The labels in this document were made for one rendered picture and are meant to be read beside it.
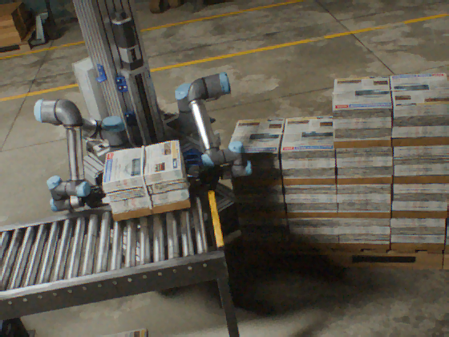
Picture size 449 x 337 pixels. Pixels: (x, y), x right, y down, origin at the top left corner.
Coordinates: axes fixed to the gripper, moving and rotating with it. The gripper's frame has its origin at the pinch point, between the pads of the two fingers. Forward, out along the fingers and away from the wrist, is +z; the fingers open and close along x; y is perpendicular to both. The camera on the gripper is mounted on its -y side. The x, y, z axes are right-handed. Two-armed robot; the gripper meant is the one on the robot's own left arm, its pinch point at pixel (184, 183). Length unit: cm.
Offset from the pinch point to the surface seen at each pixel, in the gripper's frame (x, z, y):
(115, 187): 23.6, 30.1, 20.6
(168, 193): 23.3, 7.1, 11.3
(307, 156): -4, -66, 0
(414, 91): -2, -122, 27
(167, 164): 17.4, 5.0, 24.0
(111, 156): 0.1, 32.9, 24.0
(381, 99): 0, -104, 27
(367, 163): 5, -96, -6
